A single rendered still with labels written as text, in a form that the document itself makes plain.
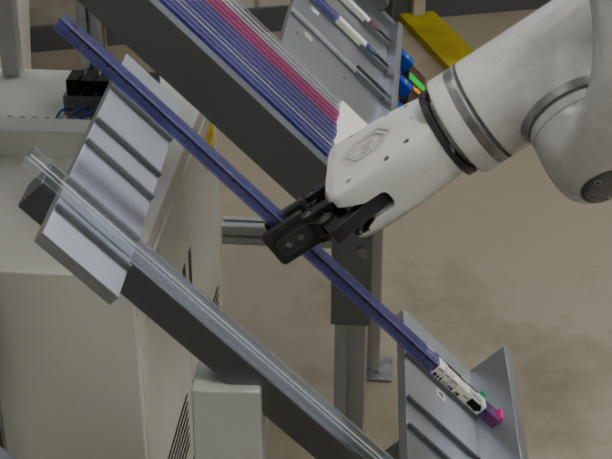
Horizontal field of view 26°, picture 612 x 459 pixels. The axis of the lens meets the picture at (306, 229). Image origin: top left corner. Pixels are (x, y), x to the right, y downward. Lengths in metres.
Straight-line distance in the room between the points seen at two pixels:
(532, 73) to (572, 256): 2.09
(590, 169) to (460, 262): 2.06
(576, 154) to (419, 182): 0.13
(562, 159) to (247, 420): 0.38
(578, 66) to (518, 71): 0.04
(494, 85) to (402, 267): 1.99
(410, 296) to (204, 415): 1.74
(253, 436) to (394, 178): 0.29
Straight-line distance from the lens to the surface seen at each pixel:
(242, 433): 1.16
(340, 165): 1.05
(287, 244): 1.07
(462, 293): 2.89
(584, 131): 0.93
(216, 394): 1.14
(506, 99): 0.99
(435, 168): 1.01
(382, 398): 2.55
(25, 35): 3.61
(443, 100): 1.01
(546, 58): 0.99
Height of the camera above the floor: 1.49
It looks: 28 degrees down
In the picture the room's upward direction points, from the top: straight up
